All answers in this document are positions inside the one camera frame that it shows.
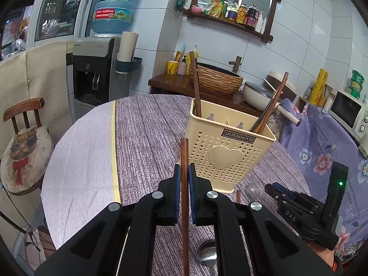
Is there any metal spoon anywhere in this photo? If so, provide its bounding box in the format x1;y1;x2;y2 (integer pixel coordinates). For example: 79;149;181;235
196;239;217;276
245;183;260;202

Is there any black chopstick gold band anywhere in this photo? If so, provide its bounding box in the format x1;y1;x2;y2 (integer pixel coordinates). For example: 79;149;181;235
250;111;266;133

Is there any right hand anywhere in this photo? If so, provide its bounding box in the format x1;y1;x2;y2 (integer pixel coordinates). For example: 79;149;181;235
304;241;334;268

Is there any floral purple cloth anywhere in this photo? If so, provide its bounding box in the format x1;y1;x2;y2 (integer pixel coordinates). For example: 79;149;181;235
280;98;368;262

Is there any white microwave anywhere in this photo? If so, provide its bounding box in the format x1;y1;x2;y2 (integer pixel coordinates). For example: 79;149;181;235
328;90;367;143

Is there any cream plastic utensil holder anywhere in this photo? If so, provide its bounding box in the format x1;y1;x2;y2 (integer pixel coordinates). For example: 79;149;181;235
186;100;276;193

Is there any wooden chair cat cushion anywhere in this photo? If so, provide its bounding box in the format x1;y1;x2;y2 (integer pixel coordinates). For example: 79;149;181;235
1;97;54;196

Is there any white pot with lid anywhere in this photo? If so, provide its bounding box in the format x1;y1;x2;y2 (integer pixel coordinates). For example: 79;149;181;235
242;81;301;127

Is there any yellow roll package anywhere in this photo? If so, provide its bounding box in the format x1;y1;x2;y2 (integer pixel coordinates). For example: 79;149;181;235
308;69;329;107

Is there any dark wooden counter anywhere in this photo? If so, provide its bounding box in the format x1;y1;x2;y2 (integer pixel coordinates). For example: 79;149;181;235
148;72;263;117

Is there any woven basin sink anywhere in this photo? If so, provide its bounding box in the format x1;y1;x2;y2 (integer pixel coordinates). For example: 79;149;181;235
196;63;243;95

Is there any bamboo style faucet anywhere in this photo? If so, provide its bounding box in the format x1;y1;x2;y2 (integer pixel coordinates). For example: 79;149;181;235
228;56;242;74

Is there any yellow cup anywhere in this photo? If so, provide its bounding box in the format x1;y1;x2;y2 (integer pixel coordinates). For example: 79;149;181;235
166;60;179;75

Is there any water dispenser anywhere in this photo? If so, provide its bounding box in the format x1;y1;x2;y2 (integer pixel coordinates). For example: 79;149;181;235
72;36;120;120

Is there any beige cloth cover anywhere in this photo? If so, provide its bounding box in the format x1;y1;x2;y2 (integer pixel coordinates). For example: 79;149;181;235
0;40;74;156

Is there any yellow soap bottle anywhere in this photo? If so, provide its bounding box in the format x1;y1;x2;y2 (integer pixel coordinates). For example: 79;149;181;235
185;45;198;75

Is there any blue water bottle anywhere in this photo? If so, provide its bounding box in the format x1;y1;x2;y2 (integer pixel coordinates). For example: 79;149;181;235
90;0;138;34

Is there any wooden wall shelf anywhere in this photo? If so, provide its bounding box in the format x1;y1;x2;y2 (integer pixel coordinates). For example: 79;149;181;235
184;0;282;43

